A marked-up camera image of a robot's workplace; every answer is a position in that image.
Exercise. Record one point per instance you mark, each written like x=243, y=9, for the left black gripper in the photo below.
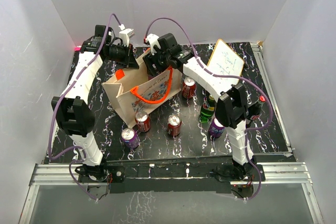
x=129, y=61

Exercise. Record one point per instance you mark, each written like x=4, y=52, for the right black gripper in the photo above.
x=150, y=60

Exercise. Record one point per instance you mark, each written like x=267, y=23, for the canvas bag with orange handles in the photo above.
x=131, y=90

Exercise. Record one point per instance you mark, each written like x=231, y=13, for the red coke can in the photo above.
x=174, y=125
x=143, y=121
x=189, y=87

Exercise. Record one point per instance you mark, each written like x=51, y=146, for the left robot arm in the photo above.
x=71, y=110

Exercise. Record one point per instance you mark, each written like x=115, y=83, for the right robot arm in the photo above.
x=232, y=108

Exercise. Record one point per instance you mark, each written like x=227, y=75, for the green glass bottle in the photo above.
x=207, y=109

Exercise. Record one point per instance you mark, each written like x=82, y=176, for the black marble pattern mat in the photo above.
x=269, y=144

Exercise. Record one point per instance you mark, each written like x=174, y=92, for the purple Fanta can front left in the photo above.
x=130, y=138

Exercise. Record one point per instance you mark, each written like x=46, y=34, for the purple fanta can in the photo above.
x=215, y=129
x=130, y=138

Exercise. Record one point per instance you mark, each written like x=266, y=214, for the purple Fanta can front right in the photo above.
x=215, y=129

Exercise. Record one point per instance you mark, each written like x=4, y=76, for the dark Pepsi bottle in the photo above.
x=254, y=111

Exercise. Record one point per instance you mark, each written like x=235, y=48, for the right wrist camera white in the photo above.
x=152, y=41

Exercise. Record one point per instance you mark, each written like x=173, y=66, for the small whiteboard with orange frame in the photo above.
x=225, y=61

